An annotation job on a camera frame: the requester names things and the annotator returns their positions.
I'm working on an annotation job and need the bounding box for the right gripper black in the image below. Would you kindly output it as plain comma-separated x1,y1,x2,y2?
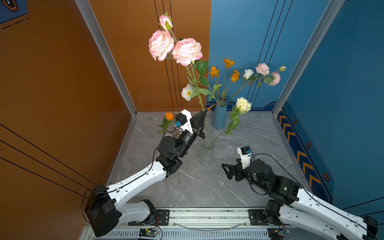
220,158,269,193

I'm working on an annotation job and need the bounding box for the teal cylindrical vase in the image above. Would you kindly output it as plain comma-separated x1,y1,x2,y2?
212,101,227,130

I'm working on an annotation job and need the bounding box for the clear glass cylinder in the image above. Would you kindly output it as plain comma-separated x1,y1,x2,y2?
200,141,215,167

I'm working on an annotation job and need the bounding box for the cream flower stem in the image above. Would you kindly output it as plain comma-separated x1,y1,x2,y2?
212,97,252,143

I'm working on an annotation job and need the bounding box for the orange poppy flower stem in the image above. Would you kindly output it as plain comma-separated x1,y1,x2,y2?
208,59,240,103

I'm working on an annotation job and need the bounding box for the white rose flower stem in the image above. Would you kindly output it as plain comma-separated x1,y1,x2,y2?
232,69,255,99

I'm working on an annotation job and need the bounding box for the pink rose flower stem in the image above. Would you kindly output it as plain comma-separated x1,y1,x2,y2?
227,63,287,103

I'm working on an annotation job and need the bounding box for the large pink peony stem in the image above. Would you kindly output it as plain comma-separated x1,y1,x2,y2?
148,11,211,112

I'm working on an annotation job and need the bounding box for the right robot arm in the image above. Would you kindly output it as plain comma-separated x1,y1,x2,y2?
222,159,378,240

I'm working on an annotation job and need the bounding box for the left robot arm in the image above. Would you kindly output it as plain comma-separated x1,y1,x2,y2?
84,110,207,237

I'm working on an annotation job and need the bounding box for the orange ranunculus flower stem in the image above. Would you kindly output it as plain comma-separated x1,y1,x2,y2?
157,112,175,134

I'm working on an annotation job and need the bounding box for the right circuit board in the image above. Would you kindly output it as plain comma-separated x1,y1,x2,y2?
267,229,291,240

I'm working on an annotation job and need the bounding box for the left green circuit board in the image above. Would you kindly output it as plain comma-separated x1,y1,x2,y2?
138,229,160,240

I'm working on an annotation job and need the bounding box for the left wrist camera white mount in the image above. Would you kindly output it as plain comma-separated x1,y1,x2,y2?
174,110,193,133

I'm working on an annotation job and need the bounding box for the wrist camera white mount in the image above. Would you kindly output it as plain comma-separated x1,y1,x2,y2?
174,110,193,133
237,146,253,170

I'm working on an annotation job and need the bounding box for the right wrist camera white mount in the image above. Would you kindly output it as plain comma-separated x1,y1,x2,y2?
237,146,253,170

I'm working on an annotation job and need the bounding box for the aluminium front rail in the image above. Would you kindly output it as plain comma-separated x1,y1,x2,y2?
80,206,343,240

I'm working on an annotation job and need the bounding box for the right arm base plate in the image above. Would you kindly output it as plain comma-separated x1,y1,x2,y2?
248,209,283,227

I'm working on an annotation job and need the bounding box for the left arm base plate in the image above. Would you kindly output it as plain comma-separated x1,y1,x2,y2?
128,210,170,226

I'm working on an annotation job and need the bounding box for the left aluminium corner post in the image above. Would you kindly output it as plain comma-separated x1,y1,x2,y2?
74,0,138,116

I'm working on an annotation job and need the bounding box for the aluminium corner post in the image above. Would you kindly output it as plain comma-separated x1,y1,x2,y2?
272,0,345,118
74,0,138,116

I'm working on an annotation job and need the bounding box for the right aluminium corner post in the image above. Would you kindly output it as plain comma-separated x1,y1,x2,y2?
272,0,345,118

